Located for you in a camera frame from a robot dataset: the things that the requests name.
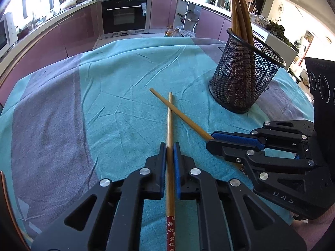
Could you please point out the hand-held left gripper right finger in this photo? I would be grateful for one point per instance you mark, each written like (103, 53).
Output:
(176, 167)

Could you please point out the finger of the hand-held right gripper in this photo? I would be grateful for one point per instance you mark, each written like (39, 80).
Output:
(235, 154)
(235, 139)

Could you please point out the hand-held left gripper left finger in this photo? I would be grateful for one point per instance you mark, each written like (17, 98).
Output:
(163, 162)

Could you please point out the wooden chopstick red floral end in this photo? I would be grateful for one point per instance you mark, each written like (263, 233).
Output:
(170, 125)

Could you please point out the plain wooden chopstick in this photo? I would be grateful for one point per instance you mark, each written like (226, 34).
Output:
(183, 115)

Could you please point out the black mesh holder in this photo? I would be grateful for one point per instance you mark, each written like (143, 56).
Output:
(235, 83)

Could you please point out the bunch of chopsticks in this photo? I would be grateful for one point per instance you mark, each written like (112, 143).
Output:
(242, 18)

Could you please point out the person's right forearm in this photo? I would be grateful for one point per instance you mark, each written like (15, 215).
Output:
(319, 235)

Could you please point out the teal grey tablecloth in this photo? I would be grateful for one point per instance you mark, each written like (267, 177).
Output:
(104, 96)

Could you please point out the green leafy vegetables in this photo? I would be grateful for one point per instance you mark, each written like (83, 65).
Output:
(277, 28)

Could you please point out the clear plastic bag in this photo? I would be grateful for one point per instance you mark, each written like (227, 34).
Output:
(184, 32)

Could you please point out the yellow cooking oil bottle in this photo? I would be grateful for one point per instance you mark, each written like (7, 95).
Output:
(169, 32)

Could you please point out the black built-in oven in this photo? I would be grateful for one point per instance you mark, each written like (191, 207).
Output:
(123, 15)

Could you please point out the pink kitchen base cabinets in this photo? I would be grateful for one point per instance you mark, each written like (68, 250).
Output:
(65, 39)

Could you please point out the smartphone with gold edge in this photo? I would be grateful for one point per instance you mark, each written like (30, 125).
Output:
(7, 214)

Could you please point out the white casserole pot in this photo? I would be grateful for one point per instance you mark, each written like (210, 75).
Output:
(68, 4)

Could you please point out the white microwave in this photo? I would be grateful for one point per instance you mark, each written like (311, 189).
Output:
(5, 34)

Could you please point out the wall clock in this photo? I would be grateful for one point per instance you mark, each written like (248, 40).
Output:
(281, 7)

